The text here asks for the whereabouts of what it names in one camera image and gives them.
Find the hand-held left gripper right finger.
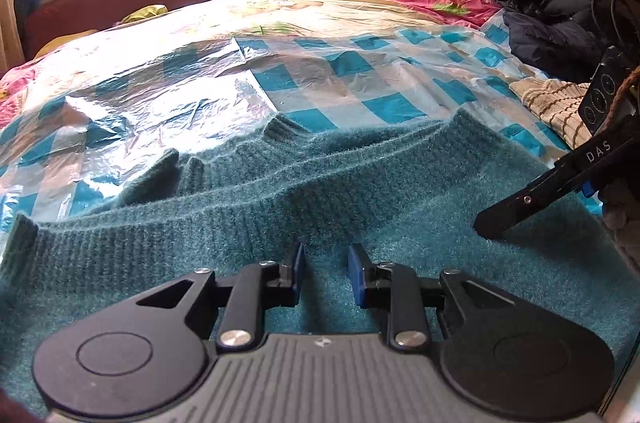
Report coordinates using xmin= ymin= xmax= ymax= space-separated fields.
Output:
xmin=347 ymin=244 xmax=522 ymax=352

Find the yellow cushion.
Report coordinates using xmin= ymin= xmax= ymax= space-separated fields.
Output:
xmin=39 ymin=30 xmax=102 ymax=54

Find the person's right hand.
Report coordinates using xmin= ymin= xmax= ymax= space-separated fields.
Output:
xmin=601 ymin=173 xmax=640 ymax=275

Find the beige striped cloth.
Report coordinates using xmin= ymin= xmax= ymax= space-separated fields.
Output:
xmin=509 ymin=78 xmax=594 ymax=152

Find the yellow-green cloth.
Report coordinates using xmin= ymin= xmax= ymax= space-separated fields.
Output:
xmin=120 ymin=4 xmax=169 ymax=25

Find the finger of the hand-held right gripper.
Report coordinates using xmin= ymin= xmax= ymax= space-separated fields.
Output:
xmin=474 ymin=170 xmax=585 ymax=245

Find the black jacket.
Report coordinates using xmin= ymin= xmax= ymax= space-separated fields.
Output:
xmin=484 ymin=0 xmax=617 ymax=80

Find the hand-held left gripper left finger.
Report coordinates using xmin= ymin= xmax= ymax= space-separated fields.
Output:
xmin=112 ymin=243 xmax=307 ymax=352

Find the blue checked plastic sheet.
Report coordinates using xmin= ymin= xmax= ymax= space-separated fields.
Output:
xmin=0 ymin=23 xmax=601 ymax=254

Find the black strap loop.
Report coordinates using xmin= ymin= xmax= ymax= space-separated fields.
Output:
xmin=591 ymin=0 xmax=640 ymax=54

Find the teal knit sweater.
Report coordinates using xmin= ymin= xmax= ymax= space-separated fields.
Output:
xmin=0 ymin=109 xmax=636 ymax=419

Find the blue cloth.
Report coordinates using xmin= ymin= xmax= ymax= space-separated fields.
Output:
xmin=12 ymin=0 xmax=44 ymax=30

